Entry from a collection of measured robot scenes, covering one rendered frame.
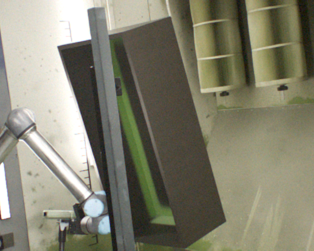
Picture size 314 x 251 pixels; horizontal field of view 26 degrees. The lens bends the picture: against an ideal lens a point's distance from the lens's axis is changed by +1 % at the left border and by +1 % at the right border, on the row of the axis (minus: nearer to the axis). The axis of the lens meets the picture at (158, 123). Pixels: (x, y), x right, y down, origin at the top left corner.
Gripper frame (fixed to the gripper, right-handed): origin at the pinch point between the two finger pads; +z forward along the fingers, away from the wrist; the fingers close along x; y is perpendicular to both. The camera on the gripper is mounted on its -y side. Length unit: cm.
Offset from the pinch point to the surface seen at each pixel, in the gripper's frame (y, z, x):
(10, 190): -17, 65, 10
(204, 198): -13, -54, 56
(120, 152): -26, -118, -70
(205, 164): -31, -55, 55
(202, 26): -134, 1, 118
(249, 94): -91, -5, 166
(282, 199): -15, -51, 137
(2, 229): 7, 67, 7
